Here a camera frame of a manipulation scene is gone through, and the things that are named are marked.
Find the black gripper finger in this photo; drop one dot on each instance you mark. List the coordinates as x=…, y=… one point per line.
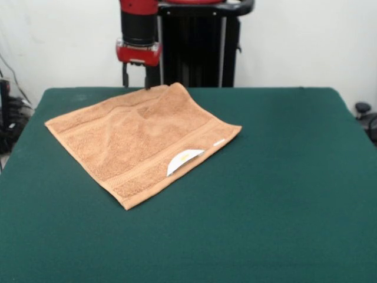
x=148, y=78
x=126, y=75

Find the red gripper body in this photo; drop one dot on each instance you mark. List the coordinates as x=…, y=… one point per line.
x=138, y=54

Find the tan terry towel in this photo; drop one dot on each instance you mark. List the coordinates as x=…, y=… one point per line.
x=141, y=138

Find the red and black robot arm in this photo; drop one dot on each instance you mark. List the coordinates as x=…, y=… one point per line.
x=138, y=20

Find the red robot base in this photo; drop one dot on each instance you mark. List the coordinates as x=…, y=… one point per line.
x=191, y=1

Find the black box with red light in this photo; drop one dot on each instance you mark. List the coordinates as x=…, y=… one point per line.
x=4, y=100

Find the dark green table cloth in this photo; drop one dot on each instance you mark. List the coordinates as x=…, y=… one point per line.
x=294, y=206

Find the black chair base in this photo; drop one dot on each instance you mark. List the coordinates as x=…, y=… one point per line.
x=363, y=107

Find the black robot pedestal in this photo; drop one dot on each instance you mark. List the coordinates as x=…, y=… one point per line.
x=200, y=53

